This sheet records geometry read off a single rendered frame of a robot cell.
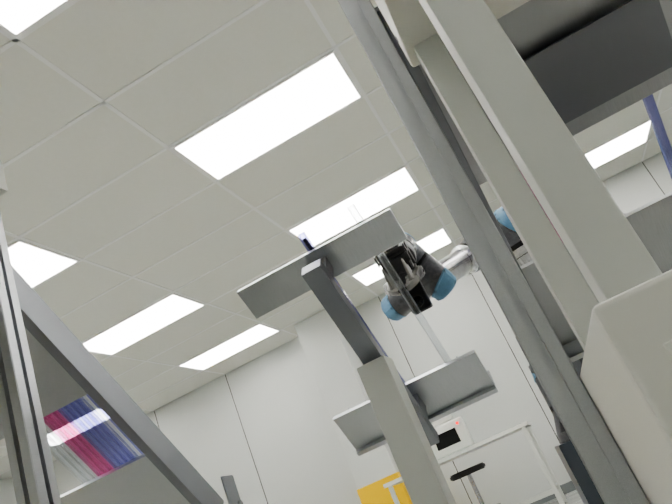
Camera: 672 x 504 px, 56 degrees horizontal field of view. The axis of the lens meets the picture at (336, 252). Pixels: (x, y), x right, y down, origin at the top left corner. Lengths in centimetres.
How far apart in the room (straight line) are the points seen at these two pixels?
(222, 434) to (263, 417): 64
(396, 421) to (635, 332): 89
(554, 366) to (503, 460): 718
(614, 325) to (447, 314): 779
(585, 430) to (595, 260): 42
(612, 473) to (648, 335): 43
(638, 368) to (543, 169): 12
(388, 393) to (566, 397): 51
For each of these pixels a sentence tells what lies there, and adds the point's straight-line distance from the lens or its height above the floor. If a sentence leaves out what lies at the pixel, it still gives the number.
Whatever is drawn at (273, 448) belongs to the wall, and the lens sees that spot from 869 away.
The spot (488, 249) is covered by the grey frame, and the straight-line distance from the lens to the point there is 79.
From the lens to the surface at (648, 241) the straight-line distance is 124.
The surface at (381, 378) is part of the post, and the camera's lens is 121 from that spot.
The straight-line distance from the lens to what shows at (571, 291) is 63.
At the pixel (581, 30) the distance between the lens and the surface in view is 104.
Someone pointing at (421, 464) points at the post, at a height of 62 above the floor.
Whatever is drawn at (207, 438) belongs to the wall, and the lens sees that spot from 914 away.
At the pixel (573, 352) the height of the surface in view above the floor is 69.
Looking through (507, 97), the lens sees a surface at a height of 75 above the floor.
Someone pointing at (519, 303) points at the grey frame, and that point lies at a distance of 77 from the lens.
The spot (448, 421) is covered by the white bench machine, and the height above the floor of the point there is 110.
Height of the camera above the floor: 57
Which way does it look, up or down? 22 degrees up
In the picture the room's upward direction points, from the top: 24 degrees counter-clockwise
